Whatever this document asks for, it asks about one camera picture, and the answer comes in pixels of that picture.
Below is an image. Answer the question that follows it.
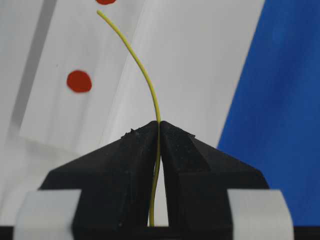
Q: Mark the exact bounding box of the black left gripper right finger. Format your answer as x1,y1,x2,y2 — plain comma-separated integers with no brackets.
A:
158,120,296,240

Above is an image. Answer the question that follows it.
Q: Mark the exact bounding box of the small white raised plate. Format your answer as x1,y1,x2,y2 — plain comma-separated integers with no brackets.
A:
13,0,145,154

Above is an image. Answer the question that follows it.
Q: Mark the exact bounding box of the yellow solder wire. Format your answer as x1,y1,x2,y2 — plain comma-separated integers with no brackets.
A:
96,9,162,228

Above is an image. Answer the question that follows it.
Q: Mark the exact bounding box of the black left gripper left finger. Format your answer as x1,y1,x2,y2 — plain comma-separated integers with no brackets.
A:
13,120,161,240

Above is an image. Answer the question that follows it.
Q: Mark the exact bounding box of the blue table cloth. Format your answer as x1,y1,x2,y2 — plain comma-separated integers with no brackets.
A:
217,0,320,226

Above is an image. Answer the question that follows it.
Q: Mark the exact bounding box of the large white base board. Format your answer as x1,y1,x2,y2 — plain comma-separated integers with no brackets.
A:
0,0,264,226

